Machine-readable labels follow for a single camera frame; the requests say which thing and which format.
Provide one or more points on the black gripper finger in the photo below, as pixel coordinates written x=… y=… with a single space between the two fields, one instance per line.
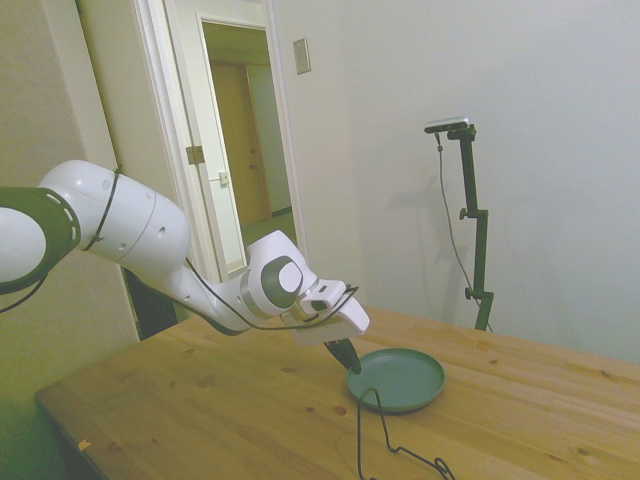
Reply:
x=340 y=356
x=351 y=357

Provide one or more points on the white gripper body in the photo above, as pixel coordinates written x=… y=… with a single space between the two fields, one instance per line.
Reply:
x=350 y=320

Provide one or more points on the dark teal round plate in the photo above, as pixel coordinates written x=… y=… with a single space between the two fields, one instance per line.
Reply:
x=400 y=380

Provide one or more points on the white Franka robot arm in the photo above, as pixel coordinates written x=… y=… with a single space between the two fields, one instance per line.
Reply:
x=135 y=220

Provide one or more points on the white open door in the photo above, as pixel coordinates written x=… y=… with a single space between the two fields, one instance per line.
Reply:
x=215 y=210

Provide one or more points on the brown wooden hallway door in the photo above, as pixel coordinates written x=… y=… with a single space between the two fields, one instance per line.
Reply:
x=252 y=165

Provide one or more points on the brass door hinge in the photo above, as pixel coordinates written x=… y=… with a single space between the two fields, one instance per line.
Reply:
x=195 y=155

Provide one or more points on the small orange tape marker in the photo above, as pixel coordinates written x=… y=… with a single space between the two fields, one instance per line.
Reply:
x=83 y=444

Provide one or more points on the beige partition panel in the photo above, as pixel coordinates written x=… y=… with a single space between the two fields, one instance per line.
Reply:
x=45 y=90

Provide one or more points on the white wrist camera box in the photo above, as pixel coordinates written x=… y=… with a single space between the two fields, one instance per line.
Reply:
x=322 y=295

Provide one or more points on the black jointed camera stand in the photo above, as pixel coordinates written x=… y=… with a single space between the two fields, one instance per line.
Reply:
x=477 y=240

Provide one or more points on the grey exterior camera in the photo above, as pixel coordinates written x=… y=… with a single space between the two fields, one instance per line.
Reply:
x=447 y=124

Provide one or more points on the beige wall switch plate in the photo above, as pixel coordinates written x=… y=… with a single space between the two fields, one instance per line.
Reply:
x=301 y=56

